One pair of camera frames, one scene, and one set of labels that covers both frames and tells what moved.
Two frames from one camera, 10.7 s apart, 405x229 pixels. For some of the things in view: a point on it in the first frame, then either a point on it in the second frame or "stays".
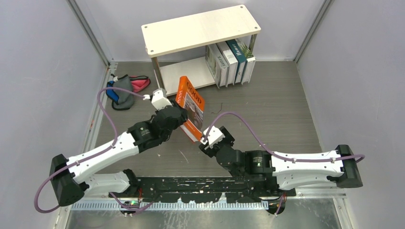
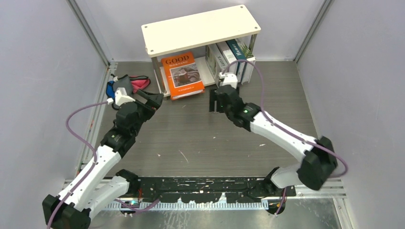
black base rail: (205, 190) stays
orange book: (187, 94) to (183, 78)
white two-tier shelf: (203, 29) stays
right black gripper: (229, 138) to (213, 97)
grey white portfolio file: (230, 59) stays
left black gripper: (184, 118) to (154, 101)
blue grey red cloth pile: (123, 100) stays
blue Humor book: (240, 58) stays
